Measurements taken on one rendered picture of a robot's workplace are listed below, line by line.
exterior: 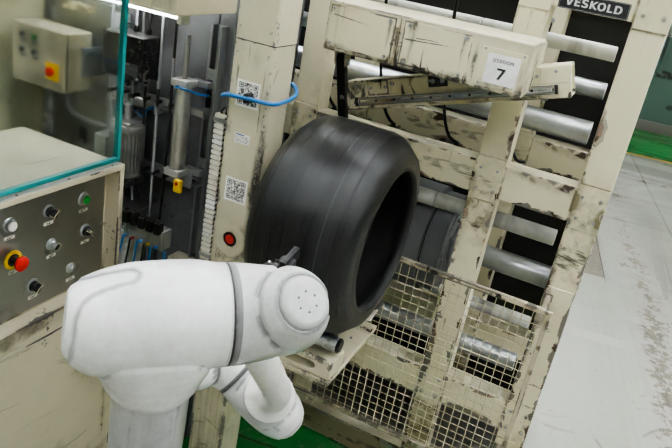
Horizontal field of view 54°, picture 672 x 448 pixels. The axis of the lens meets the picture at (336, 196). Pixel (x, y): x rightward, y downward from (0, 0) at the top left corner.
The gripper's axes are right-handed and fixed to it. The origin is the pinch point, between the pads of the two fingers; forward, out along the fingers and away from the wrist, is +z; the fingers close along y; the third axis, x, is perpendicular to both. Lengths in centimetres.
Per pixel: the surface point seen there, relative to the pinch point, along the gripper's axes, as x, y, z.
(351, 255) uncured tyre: 0.2, -12.2, 9.1
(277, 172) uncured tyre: -12.3, 12.8, 15.0
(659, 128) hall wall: 367, -119, 913
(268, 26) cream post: -40, 29, 38
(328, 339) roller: 34.0, -7.0, 10.1
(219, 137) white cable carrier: -6, 41, 30
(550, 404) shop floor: 163, -73, 134
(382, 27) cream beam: -36, 7, 64
